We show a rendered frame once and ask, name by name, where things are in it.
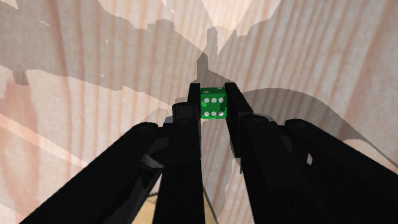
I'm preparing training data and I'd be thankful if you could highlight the tan square mat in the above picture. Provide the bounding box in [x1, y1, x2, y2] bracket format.
[132, 190, 217, 224]

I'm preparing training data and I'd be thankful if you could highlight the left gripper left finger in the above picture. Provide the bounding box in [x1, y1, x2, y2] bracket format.
[19, 83, 205, 224]

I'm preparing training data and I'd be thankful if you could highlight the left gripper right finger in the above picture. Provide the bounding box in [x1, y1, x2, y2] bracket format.
[225, 83, 398, 224]

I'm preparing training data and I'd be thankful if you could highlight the green die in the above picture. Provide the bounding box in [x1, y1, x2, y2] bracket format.
[200, 87, 227, 119]

